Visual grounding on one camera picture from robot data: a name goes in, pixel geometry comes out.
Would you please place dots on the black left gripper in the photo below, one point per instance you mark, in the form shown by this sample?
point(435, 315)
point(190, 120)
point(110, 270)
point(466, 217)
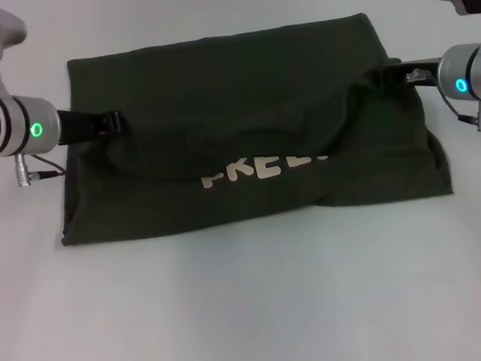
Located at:
point(75, 126)

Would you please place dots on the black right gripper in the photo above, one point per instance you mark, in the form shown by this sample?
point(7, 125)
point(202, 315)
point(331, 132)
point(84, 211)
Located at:
point(398, 72)

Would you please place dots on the dark green shirt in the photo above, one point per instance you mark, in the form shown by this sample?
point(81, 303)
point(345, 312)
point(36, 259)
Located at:
point(242, 147)

